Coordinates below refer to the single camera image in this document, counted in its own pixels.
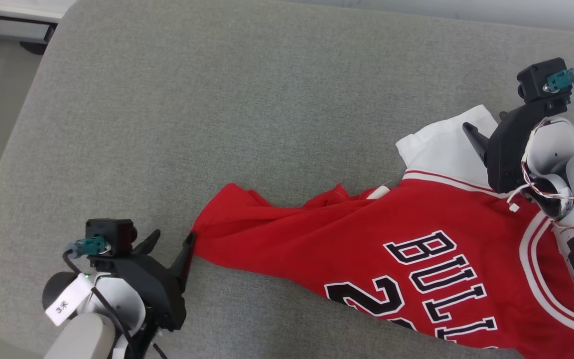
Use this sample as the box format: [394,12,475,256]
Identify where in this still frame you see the white paper cable tag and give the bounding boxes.
[45,273,94,327]

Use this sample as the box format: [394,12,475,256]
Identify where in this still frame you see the left black cable teal plug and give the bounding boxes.
[62,235,141,359]

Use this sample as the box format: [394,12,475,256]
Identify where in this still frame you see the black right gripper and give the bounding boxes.
[462,96,570,194]

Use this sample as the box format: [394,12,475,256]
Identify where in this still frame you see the white wall baseboard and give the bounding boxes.
[0,0,77,23]

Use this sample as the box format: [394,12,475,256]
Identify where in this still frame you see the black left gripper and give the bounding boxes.
[89,229,197,333]

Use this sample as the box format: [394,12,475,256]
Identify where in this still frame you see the grey fabric sofa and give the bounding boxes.
[0,0,574,359]

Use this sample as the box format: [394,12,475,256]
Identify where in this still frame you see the red Bulls 23 jersey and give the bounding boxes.
[190,104,574,359]

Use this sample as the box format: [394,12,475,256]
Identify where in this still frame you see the dark grey floor fixture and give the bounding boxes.
[0,14,58,55]

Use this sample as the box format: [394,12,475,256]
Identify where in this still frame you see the red white twisted wires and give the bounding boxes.
[520,117,574,236]

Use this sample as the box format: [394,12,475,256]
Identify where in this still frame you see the white wire with small plug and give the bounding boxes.
[505,183,534,213]

